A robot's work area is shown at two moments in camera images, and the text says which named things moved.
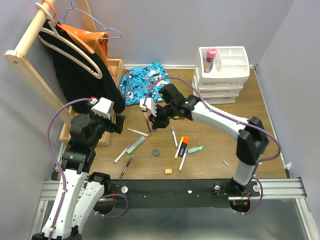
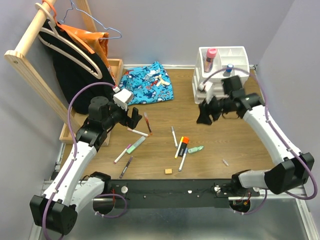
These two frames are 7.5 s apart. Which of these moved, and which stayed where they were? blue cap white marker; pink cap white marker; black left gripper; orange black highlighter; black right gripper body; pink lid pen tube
Moved: black left gripper; black right gripper body
Stayed: pink lid pen tube; orange black highlighter; blue cap white marker; pink cap white marker
